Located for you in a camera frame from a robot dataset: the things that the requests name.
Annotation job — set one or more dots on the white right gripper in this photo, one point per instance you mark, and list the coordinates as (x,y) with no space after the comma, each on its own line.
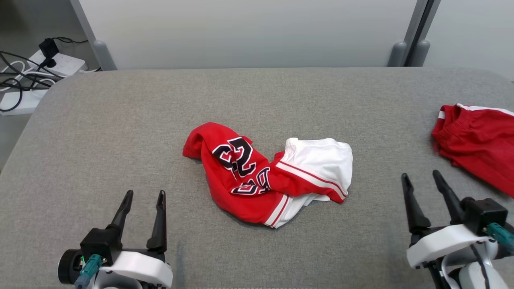
(441,243)

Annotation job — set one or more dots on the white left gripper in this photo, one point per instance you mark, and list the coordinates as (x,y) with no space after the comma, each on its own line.
(144,265)

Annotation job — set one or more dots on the red shorts with white stripe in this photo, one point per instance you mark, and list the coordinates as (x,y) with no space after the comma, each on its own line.
(482,140)

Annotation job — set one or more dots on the red number 23 jersey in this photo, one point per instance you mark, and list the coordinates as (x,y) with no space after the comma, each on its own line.
(225,184)

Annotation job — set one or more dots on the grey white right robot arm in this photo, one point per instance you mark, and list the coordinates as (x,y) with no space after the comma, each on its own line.
(468,279)

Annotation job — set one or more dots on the black power plug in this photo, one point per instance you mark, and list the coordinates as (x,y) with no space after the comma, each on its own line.
(49,63)

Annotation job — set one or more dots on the black power adapter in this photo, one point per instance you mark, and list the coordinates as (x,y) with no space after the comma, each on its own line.
(49,48)

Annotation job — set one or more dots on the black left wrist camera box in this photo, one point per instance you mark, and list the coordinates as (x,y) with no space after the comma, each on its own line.
(98,245)

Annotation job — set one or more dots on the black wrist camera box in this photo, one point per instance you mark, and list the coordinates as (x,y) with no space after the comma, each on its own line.
(484,214)
(98,245)

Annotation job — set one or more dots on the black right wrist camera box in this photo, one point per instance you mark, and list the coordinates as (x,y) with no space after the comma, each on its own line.
(484,214)

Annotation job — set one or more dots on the teal left camera connector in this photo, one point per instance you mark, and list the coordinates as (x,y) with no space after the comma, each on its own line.
(90,267)

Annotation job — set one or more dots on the teal camera connector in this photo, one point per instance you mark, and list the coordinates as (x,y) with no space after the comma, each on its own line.
(502,237)
(90,267)

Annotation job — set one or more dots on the teal right camera connector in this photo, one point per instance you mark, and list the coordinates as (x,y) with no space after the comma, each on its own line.
(502,237)

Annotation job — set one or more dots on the dark grey partition post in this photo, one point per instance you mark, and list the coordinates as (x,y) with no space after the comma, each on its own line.
(419,52)

